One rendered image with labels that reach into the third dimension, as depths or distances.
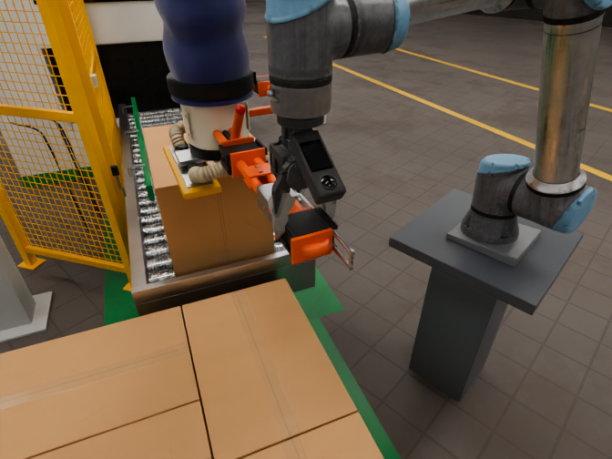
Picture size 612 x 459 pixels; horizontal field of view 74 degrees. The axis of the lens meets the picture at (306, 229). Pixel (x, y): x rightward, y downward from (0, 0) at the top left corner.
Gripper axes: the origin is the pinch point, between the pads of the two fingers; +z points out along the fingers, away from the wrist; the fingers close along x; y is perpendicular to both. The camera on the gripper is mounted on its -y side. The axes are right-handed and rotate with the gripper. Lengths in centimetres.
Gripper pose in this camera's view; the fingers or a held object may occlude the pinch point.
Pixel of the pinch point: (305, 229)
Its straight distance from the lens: 70.3
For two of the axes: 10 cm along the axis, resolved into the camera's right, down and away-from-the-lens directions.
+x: -9.1, 2.3, -3.4
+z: 0.0, 8.2, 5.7
